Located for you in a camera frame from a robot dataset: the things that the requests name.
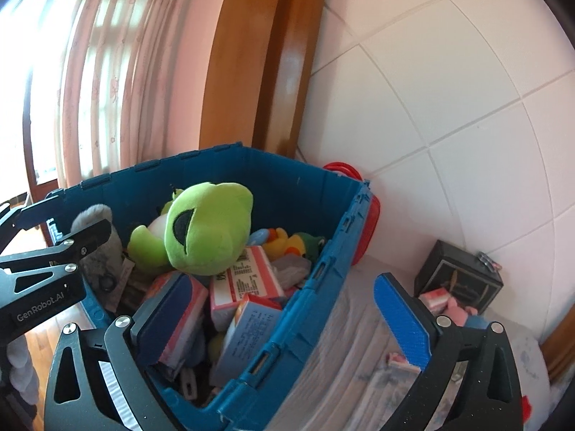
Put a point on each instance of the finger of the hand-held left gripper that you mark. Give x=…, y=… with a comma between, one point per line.
x=90, y=235
x=27, y=212

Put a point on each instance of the dark green plush toy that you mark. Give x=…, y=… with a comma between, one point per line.
x=312, y=244

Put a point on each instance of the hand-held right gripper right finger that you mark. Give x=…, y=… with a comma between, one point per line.
x=402, y=318

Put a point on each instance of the red dress pig plush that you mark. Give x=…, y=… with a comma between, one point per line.
x=526, y=406

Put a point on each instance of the wooden wall trim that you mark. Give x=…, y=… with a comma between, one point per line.
x=251, y=76
x=559, y=350

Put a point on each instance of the orange pale blue carton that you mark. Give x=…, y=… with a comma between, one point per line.
x=251, y=336

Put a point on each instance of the pink curtain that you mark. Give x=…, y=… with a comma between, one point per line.
x=134, y=76

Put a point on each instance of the blue plastic crate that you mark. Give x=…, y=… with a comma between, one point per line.
x=305, y=314

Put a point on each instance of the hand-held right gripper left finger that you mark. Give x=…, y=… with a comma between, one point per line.
x=166, y=314

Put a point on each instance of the grey cloth item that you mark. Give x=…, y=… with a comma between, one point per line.
x=292, y=269

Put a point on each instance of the pink white barcode box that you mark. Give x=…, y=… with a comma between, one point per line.
x=251, y=278

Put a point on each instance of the green frog plush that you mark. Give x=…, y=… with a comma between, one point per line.
x=206, y=233

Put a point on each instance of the pale floral desktop cloth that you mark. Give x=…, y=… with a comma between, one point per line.
x=350, y=368

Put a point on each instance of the grey plush toy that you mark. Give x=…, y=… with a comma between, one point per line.
x=103, y=256

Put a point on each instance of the red plastic case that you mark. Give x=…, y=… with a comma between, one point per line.
x=369, y=229

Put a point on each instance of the metal clip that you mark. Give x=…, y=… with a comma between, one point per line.
x=488, y=261

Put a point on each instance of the black gift box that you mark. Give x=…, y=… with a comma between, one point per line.
x=453, y=278

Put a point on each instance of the small pink box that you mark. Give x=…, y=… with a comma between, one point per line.
x=433, y=301

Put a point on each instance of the yellow duck plush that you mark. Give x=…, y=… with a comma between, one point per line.
x=283, y=242

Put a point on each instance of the blue dress pig plush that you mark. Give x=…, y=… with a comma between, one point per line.
x=456, y=312

